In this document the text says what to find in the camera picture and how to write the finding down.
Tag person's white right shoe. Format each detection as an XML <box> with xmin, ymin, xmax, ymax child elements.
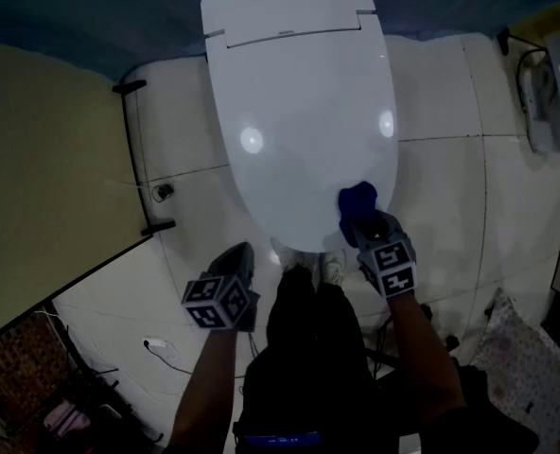
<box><xmin>320</xmin><ymin>248</ymin><xmax>348</xmax><ymax>287</ymax></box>

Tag person's black trousers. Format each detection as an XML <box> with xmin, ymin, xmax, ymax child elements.
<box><xmin>240</xmin><ymin>265</ymin><xmax>376</xmax><ymax>444</ymax></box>

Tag beige partition panel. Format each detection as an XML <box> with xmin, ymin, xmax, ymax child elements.
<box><xmin>0</xmin><ymin>39</ymin><xmax>154</xmax><ymax>345</ymax></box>

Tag pink item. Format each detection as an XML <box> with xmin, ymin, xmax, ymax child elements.
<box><xmin>43</xmin><ymin>398</ymin><xmax>93</xmax><ymax>438</ymax></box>

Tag white toilet lid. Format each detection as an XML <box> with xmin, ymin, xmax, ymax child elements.
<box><xmin>205</xmin><ymin>9</ymin><xmax>400</xmax><ymax>254</ymax></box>

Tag black frame foot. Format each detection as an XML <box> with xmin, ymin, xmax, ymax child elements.
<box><xmin>112</xmin><ymin>79</ymin><xmax>148</xmax><ymax>96</ymax></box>
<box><xmin>140</xmin><ymin>219</ymin><xmax>178</xmax><ymax>237</ymax></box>

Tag black chest-mounted device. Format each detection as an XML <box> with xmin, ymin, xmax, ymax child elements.
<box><xmin>232</xmin><ymin>421</ymin><xmax>324</xmax><ymax>454</ymax></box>

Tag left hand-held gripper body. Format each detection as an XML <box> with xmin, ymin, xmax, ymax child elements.
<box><xmin>181</xmin><ymin>273</ymin><xmax>261</xmax><ymax>333</ymax></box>

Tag person's white shoe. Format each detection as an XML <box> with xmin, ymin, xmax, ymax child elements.
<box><xmin>320</xmin><ymin>248</ymin><xmax>348</xmax><ymax>287</ymax></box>
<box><xmin>270</xmin><ymin>237</ymin><xmax>315</xmax><ymax>274</ymax></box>

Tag blue cleaning cloth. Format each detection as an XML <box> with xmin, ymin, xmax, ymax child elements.
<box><xmin>337</xmin><ymin>181</ymin><xmax>380</xmax><ymax>250</ymax></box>

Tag person's white left shoe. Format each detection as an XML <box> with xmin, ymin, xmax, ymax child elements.
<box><xmin>270</xmin><ymin>237</ymin><xmax>315</xmax><ymax>274</ymax></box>

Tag patterned floor mat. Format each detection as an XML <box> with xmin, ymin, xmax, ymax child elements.
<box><xmin>470</xmin><ymin>287</ymin><xmax>560</xmax><ymax>454</ymax></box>

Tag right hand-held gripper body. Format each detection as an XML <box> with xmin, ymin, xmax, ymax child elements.
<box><xmin>357</xmin><ymin>236</ymin><xmax>418</xmax><ymax>299</ymax></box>

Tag person's right forearm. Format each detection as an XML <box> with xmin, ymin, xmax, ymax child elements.
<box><xmin>386</xmin><ymin>294</ymin><xmax>468</xmax><ymax>426</ymax></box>

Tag person's left forearm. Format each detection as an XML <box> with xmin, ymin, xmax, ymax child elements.
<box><xmin>167</xmin><ymin>326</ymin><xmax>239</xmax><ymax>449</ymax></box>

